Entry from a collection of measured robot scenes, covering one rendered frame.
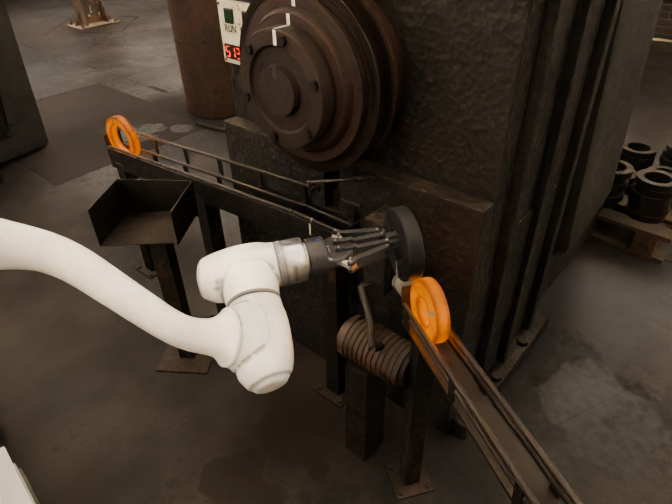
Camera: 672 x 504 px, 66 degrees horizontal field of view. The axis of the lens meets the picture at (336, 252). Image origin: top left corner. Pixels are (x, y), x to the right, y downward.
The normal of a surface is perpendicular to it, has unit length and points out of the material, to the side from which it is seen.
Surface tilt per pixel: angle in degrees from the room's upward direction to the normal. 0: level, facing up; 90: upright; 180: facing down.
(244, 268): 26
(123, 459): 0
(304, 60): 90
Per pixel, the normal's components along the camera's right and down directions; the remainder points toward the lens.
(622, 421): -0.02, -0.82
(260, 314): 0.37, -0.65
